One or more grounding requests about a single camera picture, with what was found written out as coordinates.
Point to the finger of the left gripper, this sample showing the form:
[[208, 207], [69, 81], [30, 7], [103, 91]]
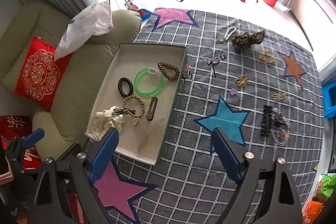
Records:
[[33, 138]]

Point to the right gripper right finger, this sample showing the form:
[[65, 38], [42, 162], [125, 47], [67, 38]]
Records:
[[230, 154]]

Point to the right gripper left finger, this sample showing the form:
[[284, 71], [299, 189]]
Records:
[[100, 154]]

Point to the cream polka dot scrunchie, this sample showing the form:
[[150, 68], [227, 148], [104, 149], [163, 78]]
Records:
[[106, 119]]

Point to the grey oval snap clip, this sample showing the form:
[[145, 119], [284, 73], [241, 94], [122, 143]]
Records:
[[151, 109]]

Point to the green plastic bangle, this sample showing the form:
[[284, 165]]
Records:
[[148, 82]]

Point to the clear plastic hair claw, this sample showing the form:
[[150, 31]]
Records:
[[149, 135]]

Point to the red printed cushion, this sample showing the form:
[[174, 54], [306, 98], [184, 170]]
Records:
[[13, 126]]

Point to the beige leather sofa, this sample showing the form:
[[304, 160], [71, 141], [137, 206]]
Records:
[[63, 91]]

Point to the purple heart clip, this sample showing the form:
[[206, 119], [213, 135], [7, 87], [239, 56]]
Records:
[[233, 91]]

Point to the red embroidered cushion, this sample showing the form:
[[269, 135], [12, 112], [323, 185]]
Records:
[[40, 73]]

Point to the gold flower hair clip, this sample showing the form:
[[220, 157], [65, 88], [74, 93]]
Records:
[[241, 81]]

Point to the grey checked star bedspread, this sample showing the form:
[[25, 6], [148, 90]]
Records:
[[192, 185]]

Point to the gold bunny hair clip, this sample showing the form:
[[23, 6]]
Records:
[[278, 96]]

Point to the shallow beige tray box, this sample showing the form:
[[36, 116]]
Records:
[[117, 89]]

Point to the black hairpin with purple charm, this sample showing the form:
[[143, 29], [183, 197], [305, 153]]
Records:
[[214, 61]]

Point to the small black hairpins with pink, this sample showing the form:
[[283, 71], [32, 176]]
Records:
[[187, 73]]

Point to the gold hair claw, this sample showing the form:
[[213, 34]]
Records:
[[267, 57]]

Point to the leopard print scrunchie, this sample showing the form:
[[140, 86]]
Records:
[[247, 40]]

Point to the blue plastic stool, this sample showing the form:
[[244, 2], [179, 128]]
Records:
[[329, 99]]

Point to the white plastic bag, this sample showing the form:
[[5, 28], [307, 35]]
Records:
[[94, 20]]

